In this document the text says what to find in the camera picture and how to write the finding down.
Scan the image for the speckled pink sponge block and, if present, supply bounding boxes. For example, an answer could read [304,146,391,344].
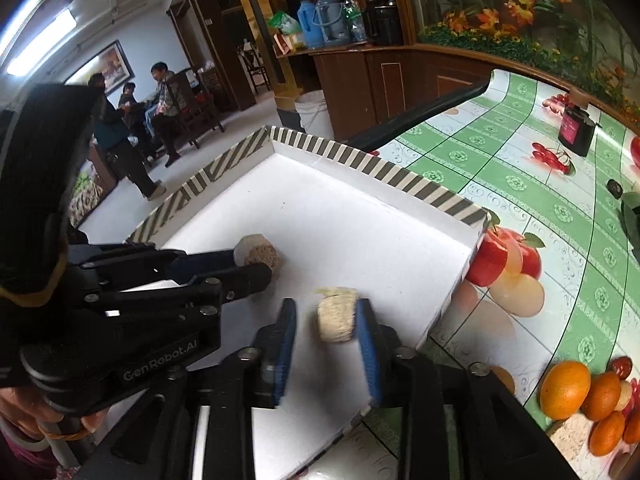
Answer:
[547,413,593,462]

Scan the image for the grey-blue thermos jug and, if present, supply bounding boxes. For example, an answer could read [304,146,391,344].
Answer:
[312,0,350,47]

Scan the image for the seated person middle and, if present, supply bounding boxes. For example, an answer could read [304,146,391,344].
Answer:
[118,82,146,136]

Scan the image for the ceiling fluorescent light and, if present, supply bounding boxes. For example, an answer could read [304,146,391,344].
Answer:
[6,9,76,77]

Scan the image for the framed wall painting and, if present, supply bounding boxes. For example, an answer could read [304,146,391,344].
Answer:
[64,40,134,96]

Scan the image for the standing person dark jacket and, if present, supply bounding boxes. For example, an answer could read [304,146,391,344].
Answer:
[88,73,166,200]

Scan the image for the orange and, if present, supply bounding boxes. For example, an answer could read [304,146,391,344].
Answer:
[580,372,622,422]
[588,411,626,457]
[623,408,640,445]
[538,361,591,420]

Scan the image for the green leafy vegetable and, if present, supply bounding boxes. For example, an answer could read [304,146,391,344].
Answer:
[620,192,640,258]

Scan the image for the wooden cabinet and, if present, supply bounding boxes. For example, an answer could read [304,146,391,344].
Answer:
[279,44,496,141]

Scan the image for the blue water jug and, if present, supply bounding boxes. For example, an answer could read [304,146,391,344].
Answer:
[297,0,324,49]

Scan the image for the seated person facing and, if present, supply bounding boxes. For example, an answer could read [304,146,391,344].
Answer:
[151,62,186,168]

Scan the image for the green snack bag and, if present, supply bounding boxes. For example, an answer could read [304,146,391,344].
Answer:
[268,11,306,54]

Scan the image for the person left hand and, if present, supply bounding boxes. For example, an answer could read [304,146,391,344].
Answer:
[0,386,109,441]

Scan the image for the white striped-rim tray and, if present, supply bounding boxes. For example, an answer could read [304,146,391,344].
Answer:
[131,126,487,479]

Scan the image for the white bucket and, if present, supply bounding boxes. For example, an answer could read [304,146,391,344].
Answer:
[295,90,334,140]

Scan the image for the green fruit-print tablecloth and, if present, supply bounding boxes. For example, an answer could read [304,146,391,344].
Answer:
[299,68,640,480]

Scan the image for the dark small fruit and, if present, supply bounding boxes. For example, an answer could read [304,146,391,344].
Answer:
[606,179,624,200]

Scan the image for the red jujube date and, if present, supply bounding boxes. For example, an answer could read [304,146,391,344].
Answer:
[608,356,632,380]

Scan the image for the tan round longan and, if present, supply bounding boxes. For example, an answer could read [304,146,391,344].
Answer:
[615,380,632,412]

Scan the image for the pale ridged block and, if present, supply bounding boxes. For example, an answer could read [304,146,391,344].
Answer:
[314,287,359,344]

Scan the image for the beige ridged round block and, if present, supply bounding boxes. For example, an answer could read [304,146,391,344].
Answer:
[233,234,280,270]

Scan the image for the black pink-label jar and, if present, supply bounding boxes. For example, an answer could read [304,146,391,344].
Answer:
[559,105,596,157]

